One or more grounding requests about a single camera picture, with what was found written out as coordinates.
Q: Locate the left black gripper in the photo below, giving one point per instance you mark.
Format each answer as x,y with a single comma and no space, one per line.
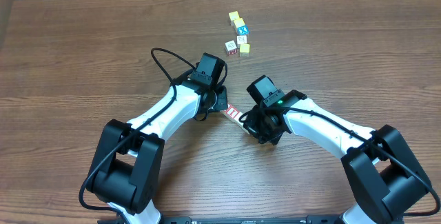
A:
221,99

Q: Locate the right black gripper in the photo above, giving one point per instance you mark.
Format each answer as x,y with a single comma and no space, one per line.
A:
253,124

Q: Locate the red I wooden block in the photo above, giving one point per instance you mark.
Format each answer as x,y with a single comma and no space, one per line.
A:
233,113

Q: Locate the white ladybug wooden block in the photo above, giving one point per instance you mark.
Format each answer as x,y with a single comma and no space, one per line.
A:
243,128

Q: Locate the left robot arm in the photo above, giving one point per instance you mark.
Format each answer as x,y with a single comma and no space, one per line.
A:
125,169

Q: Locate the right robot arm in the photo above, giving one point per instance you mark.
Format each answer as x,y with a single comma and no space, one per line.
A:
384,175

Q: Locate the white block red side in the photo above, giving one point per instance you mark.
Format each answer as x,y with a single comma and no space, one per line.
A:
231,47

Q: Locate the yellow block middle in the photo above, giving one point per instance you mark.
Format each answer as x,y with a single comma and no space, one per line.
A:
244,50

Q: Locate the white picture block upper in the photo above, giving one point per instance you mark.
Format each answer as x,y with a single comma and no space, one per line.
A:
241,39

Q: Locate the blue X wooden block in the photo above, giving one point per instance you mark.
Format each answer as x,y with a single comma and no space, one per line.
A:
242,31

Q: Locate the yellow wooden block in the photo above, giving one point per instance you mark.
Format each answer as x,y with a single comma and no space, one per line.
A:
238,23
233,16

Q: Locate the yellow top wooden block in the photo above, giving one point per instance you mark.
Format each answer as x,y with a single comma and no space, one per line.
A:
233,16

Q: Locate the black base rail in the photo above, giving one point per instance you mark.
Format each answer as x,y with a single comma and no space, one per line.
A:
312,219

